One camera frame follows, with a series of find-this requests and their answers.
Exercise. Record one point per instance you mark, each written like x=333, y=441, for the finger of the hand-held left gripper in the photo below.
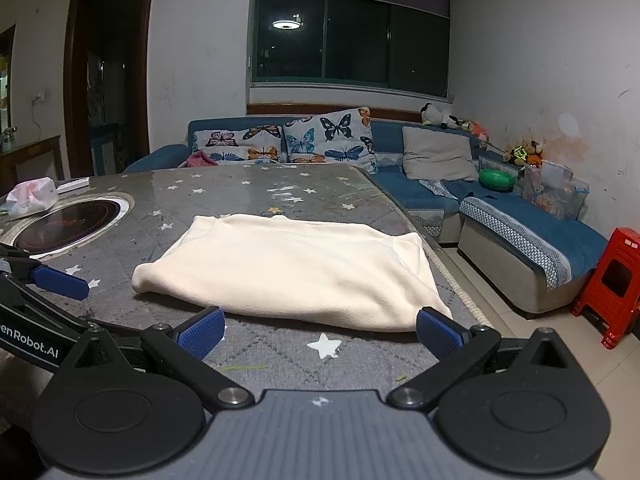
x=60, y=282

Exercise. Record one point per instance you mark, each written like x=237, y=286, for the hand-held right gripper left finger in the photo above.
x=200, y=332

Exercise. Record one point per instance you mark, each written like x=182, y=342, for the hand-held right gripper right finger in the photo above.
x=436, y=332

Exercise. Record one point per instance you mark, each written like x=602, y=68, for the cream garment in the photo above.
x=300, y=270

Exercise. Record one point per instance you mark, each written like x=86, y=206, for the round black induction cooker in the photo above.
x=75, y=225

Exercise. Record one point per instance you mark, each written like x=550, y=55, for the pink white tissue pack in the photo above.
x=30, y=197

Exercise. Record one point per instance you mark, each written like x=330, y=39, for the white remote control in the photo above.
x=72, y=185

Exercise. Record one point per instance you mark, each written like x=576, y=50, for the wooden side table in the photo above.
x=30, y=147

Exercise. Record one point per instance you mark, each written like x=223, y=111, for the blue corner sofa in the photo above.
x=525, y=225

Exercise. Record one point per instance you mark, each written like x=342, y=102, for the striped cloth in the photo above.
x=437, y=189

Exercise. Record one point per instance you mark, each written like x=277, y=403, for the grey star-printed table mat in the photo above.
x=250, y=195

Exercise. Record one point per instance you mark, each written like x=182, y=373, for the green bowl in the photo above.
x=496, y=180

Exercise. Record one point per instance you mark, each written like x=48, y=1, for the pink cloth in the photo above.
x=201, y=160

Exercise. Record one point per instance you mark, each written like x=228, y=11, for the plain grey cushion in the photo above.
x=437, y=152

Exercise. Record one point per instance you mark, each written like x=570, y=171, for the clear plastic storage box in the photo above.
x=555, y=195

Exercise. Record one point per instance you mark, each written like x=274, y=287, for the small butterfly cushion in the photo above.
x=235, y=145

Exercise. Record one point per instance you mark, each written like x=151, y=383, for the yellow green plush toy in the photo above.
x=517, y=154

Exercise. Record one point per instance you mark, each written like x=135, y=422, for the red plastic stool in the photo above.
x=620, y=260

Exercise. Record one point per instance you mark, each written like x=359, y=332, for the brown orange plush toy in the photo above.
x=535, y=154

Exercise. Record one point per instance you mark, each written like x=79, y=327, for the pink plush toy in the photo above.
x=480, y=132

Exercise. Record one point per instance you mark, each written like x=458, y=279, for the panda plush toy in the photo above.
x=432, y=115

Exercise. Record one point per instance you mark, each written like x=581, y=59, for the large butterfly cushion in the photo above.
x=330, y=135

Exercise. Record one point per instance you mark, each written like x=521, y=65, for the window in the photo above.
x=350, y=40

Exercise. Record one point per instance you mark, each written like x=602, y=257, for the white wall socket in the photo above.
x=38, y=98

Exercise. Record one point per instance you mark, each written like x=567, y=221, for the dark wooden door frame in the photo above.
x=145, y=60

